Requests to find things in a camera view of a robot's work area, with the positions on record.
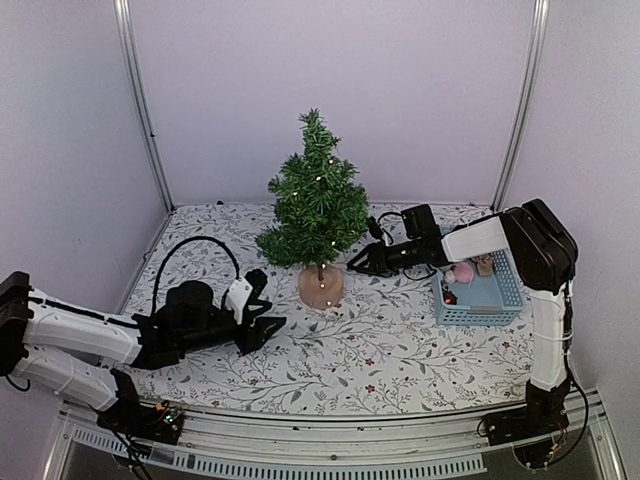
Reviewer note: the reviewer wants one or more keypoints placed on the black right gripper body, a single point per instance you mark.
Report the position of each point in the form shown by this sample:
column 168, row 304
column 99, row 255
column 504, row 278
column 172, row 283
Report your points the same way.
column 403, row 259

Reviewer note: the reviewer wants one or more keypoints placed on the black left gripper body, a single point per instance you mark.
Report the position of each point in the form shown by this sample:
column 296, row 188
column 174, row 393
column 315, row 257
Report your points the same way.
column 243, row 343

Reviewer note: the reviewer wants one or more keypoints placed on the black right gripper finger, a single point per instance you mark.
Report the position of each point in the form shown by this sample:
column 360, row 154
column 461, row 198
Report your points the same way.
column 371, row 256
column 371, row 269

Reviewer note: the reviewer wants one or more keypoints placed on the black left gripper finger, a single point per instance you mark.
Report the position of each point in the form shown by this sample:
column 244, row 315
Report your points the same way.
column 263, row 330
column 255, row 308

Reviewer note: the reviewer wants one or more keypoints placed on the dark red bauble ornament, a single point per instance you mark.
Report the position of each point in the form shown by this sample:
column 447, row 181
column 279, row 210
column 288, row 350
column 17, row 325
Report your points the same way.
column 449, row 298

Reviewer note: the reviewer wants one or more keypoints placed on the small green christmas tree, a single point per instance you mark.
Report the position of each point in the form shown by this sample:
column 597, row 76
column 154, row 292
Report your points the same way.
column 320, row 213

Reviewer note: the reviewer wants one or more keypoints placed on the light blue plastic basket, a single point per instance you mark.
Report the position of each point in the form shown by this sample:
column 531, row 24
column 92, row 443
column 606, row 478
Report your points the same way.
column 495, row 300

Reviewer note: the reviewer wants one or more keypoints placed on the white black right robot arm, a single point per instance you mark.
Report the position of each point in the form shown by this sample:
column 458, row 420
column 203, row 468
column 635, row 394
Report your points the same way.
column 544, row 254

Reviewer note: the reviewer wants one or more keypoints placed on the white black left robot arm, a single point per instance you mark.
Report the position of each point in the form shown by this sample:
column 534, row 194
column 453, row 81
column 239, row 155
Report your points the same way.
column 41, row 336

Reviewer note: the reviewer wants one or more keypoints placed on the white cotton berry sprig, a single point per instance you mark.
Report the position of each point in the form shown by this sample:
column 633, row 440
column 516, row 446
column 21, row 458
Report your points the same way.
column 449, row 277

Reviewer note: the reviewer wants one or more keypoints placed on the pink pompom ornament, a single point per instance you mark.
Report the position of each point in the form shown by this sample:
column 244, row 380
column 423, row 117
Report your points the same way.
column 463, row 273

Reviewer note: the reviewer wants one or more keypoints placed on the floral patterned table mat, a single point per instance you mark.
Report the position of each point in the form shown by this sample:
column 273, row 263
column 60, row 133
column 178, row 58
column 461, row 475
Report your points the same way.
column 380, row 352

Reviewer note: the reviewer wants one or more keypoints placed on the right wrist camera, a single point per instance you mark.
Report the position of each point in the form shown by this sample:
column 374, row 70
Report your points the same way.
column 378, row 232

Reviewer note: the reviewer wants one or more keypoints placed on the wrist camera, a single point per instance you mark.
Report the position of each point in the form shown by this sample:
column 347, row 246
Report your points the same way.
column 378, row 232
column 241, row 290

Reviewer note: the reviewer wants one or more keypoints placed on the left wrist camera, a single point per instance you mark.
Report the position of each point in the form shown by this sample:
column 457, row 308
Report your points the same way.
column 241, row 290

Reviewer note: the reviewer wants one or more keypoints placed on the aluminium front rail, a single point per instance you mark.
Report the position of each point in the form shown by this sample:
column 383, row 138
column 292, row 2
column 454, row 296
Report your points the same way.
column 228, row 444

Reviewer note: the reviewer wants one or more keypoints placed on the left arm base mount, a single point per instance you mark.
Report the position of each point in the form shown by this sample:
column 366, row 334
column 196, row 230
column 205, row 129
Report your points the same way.
column 162, row 422

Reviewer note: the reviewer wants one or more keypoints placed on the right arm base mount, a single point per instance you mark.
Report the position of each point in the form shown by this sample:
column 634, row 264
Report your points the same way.
column 540, row 438

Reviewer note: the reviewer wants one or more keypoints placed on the right aluminium frame post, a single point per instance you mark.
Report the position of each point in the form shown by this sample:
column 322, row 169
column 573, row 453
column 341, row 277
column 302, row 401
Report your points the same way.
column 531, row 69

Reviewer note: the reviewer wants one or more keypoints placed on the aluminium frame post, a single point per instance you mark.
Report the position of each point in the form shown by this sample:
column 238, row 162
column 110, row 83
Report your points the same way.
column 127, row 41
column 531, row 69

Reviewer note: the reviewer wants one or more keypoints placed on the left aluminium frame post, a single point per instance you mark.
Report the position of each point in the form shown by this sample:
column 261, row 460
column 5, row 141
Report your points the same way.
column 127, row 41

